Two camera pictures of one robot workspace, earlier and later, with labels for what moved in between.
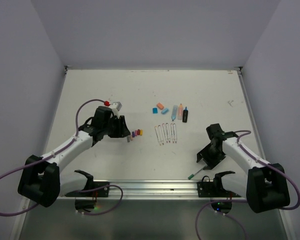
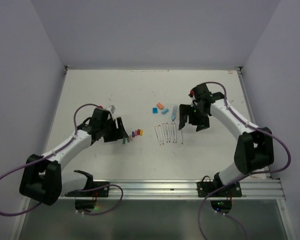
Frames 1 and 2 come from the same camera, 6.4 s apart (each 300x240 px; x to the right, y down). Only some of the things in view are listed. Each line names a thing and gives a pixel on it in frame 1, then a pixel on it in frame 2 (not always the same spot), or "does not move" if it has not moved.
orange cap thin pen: (172, 133) does not move
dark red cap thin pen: (161, 134) does not move
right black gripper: (213, 161) to (203, 122)
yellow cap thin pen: (158, 135) does not move
